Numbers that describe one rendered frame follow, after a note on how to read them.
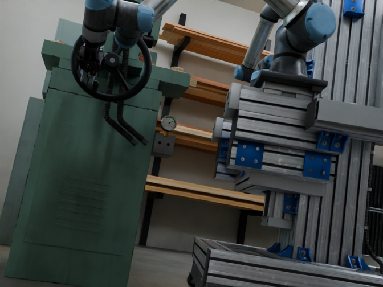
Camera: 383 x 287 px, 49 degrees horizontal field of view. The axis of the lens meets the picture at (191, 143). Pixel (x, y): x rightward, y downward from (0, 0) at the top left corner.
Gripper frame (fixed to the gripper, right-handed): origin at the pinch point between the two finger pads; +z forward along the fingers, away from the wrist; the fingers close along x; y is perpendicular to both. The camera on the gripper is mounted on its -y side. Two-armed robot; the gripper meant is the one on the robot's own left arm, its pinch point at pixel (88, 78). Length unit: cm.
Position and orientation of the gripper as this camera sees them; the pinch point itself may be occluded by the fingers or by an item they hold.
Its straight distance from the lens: 149.2
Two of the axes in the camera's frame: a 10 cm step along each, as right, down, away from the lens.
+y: -0.3, 7.7, -6.3
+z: -2.9, 6.0, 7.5
